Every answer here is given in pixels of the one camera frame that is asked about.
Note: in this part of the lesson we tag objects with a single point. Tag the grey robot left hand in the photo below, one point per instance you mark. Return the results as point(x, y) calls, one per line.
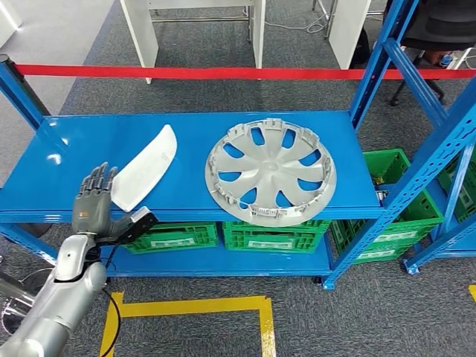
point(90, 212)

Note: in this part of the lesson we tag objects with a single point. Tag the white curved plastic part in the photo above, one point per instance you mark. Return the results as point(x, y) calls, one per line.
point(145, 167)

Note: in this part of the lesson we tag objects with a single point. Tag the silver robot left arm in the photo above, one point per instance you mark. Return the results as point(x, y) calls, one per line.
point(48, 305)

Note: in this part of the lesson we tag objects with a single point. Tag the blue metal shelf rack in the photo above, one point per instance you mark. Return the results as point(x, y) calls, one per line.
point(459, 185)
point(189, 148)

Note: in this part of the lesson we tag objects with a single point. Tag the green plastic crate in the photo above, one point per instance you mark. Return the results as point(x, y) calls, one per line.
point(420, 212)
point(275, 236)
point(465, 197)
point(171, 239)
point(379, 253)

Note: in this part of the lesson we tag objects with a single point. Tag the red barrier belt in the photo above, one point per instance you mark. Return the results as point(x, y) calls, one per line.
point(223, 73)

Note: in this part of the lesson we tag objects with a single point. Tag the grey wheel hubcap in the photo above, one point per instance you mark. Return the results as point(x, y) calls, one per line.
point(269, 170)

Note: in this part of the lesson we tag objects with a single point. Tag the small metal parts pile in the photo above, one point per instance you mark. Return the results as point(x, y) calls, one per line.
point(381, 194)

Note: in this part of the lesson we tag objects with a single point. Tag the black office chair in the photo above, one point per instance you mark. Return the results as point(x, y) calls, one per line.
point(438, 24)

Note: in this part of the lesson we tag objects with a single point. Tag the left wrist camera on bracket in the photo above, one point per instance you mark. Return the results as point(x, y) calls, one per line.
point(143, 222)

